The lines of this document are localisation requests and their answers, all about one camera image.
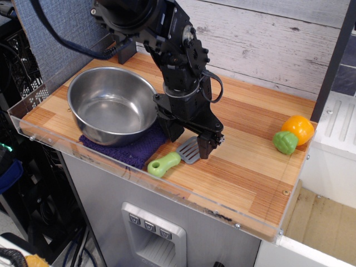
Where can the silver toy fridge cabinet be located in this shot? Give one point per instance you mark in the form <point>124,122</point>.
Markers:
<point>209,241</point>

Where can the stainless steel pot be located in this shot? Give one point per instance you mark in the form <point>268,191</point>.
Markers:
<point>112,106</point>

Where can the white toy sink unit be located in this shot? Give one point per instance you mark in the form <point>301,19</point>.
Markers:
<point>320,224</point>

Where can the dark grey post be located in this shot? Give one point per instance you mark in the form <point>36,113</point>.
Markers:
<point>126,53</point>
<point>341,44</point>

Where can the green handled grey spatula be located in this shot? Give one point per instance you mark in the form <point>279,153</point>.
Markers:
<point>187,152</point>

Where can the purple cloth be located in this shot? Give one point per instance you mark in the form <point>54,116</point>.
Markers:
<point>136,153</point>

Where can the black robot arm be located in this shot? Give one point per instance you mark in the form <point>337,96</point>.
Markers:
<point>165,31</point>

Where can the grey dispenser panel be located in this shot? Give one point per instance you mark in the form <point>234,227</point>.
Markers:
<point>154,240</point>

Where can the clear acrylic guard rail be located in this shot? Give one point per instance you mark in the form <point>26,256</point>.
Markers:
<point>246,181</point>

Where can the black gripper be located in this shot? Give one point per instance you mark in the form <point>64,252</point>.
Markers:
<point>190,111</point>

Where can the blue fabric panel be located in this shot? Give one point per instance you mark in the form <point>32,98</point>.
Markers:
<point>71,20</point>

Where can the dark grey right post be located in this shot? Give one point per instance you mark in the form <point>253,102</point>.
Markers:
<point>341,44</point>

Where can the orange toy pepper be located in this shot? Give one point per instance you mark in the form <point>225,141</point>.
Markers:
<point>301,127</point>

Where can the black plastic crate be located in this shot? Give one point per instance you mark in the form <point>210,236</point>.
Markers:
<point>20,74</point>

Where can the dark grey left post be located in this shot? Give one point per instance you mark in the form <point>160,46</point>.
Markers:
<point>126,53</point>

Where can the green toy pepper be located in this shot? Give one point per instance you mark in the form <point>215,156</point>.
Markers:
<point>285,142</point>

